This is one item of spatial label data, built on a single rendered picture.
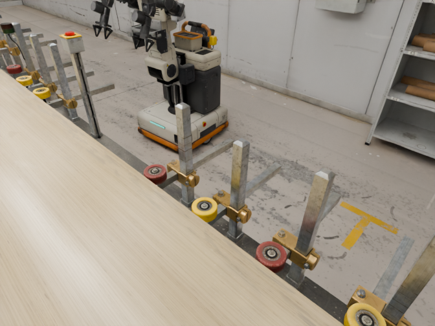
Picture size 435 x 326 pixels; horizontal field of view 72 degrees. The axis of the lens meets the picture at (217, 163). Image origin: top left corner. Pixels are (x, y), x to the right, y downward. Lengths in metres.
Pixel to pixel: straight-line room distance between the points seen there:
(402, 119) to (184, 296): 3.06
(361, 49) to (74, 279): 3.18
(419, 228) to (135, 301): 2.08
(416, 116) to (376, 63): 0.64
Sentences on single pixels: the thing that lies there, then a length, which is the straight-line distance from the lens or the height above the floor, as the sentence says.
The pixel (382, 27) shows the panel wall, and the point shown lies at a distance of 3.39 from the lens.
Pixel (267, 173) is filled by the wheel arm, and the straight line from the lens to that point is 1.16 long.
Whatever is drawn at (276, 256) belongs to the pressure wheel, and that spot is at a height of 0.90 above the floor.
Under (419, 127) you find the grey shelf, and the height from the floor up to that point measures 0.14.
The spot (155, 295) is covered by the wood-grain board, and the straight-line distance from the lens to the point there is 0.77.
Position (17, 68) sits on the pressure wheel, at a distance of 2.34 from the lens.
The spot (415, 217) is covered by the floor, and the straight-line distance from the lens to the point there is 2.58.
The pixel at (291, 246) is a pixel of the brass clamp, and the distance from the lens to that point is 0.92.
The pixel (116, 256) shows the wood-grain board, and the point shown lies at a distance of 0.85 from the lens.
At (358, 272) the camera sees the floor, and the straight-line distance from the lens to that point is 2.05.
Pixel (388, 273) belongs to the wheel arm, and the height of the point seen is 0.82.
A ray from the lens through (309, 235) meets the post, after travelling 0.85.
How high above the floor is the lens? 1.56
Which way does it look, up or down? 37 degrees down
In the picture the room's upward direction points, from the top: 1 degrees clockwise
